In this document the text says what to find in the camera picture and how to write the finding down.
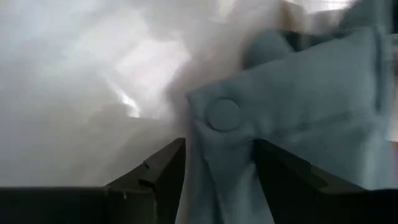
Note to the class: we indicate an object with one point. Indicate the grey-teal shirt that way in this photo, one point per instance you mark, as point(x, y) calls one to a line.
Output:
point(295, 102)

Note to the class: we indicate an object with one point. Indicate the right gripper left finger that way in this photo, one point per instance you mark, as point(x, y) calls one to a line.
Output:
point(130, 202)

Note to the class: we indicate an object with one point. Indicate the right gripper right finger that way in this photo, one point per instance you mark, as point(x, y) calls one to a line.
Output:
point(311, 196)

